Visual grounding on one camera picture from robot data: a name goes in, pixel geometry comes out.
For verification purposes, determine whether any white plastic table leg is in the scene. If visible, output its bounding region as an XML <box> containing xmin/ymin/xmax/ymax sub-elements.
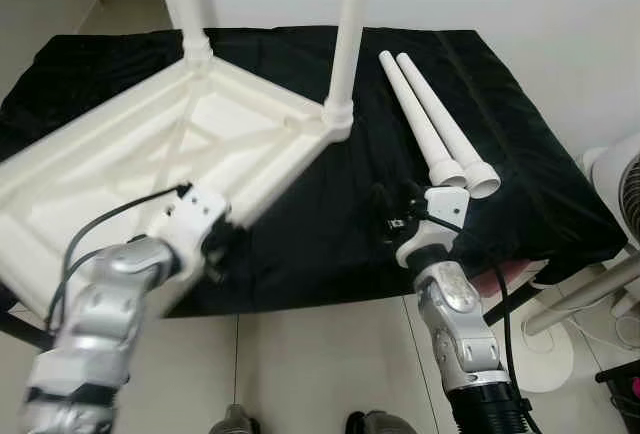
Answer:
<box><xmin>150</xmin><ymin>0</ymin><xmax>216</xmax><ymax>67</ymax></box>
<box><xmin>378</xmin><ymin>51</ymin><xmax>468</xmax><ymax>188</ymax></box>
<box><xmin>322</xmin><ymin>0</ymin><xmax>373</xmax><ymax>143</ymax></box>
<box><xmin>395</xmin><ymin>51</ymin><xmax>503</xmax><ymax>200</ymax></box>

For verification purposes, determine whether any white plastic table top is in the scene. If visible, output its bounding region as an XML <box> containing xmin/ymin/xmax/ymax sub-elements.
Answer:
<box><xmin>0</xmin><ymin>54</ymin><xmax>356</xmax><ymax>320</ymax></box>

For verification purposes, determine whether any black cloth table cover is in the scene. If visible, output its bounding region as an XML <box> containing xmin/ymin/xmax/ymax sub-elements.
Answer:
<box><xmin>0</xmin><ymin>26</ymin><xmax>629</xmax><ymax>317</ymax></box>

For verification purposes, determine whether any grey robot left foot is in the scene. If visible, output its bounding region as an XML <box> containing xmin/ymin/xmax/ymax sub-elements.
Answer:
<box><xmin>208</xmin><ymin>404</ymin><xmax>256</xmax><ymax>434</ymax></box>

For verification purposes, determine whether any grey robot foot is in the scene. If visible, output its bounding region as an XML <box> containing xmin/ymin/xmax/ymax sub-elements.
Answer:
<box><xmin>208</xmin><ymin>404</ymin><xmax>256</xmax><ymax>434</ymax></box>
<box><xmin>345</xmin><ymin>409</ymin><xmax>421</xmax><ymax>434</ymax></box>

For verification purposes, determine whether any grey robot right foot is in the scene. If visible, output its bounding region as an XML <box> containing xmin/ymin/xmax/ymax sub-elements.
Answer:
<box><xmin>345</xmin><ymin>409</ymin><xmax>421</xmax><ymax>434</ymax></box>

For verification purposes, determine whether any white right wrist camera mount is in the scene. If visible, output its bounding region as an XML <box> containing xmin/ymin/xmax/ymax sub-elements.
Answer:
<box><xmin>394</xmin><ymin>185</ymin><xmax>472</xmax><ymax>271</ymax></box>

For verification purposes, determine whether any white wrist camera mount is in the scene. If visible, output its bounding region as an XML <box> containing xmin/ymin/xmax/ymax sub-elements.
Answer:
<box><xmin>394</xmin><ymin>185</ymin><xmax>472</xmax><ymax>271</ymax></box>
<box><xmin>148</xmin><ymin>181</ymin><xmax>233</xmax><ymax>261</ymax></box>

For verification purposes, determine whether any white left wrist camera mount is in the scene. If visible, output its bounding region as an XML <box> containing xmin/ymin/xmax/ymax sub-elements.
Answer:
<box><xmin>148</xmin><ymin>181</ymin><xmax>233</xmax><ymax>261</ymax></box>

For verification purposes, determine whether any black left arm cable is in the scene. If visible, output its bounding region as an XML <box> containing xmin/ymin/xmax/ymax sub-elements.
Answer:
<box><xmin>45</xmin><ymin>184</ymin><xmax>193</xmax><ymax>335</ymax></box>

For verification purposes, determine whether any white pedestal fan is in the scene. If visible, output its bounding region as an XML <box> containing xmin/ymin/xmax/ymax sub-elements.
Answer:
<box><xmin>518</xmin><ymin>142</ymin><xmax>640</xmax><ymax>395</ymax></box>

